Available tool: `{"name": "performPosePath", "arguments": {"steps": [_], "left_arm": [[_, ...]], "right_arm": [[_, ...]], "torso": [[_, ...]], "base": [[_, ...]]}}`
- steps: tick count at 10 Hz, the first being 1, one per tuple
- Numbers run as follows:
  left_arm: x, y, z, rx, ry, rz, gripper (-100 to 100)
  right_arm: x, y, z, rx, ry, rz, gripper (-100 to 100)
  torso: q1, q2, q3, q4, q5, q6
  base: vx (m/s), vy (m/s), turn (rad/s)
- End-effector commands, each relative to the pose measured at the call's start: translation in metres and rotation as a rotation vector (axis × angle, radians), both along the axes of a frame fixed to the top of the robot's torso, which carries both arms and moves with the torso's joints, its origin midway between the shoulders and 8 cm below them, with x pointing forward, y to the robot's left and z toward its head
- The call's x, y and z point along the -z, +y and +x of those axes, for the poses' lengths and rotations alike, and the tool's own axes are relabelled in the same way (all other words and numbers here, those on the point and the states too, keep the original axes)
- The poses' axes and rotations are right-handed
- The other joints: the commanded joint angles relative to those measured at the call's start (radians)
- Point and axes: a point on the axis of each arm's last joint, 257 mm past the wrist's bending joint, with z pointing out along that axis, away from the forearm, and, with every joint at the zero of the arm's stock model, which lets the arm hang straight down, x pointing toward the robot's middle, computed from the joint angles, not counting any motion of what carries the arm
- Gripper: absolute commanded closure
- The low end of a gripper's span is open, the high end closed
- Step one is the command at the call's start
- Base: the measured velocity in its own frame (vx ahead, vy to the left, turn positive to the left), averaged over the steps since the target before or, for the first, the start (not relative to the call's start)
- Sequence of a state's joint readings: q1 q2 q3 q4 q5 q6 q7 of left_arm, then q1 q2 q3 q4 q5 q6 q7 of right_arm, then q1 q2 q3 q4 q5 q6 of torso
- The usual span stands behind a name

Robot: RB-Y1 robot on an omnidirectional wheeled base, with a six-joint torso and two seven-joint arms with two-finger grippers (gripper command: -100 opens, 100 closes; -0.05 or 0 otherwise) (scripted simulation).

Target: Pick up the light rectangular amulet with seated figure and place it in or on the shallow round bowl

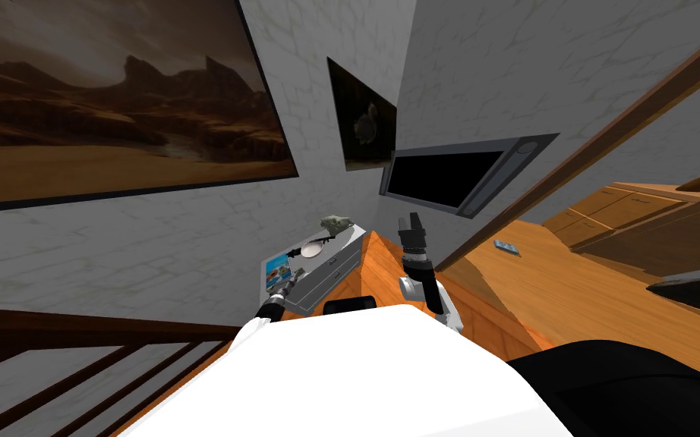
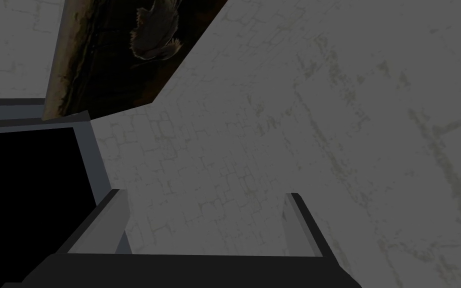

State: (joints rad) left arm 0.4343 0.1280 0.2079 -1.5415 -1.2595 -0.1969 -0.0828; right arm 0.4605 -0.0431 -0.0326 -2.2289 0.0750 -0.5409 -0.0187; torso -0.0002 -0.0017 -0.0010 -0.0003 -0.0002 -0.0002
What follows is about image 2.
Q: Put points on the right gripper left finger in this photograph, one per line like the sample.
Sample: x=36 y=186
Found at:
x=100 y=226

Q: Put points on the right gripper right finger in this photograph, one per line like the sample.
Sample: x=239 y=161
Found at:
x=300 y=230

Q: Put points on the grey framed black appliance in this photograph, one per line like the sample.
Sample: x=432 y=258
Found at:
x=26 y=180

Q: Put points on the dark bird picture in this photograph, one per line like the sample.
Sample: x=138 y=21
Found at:
x=126 y=52

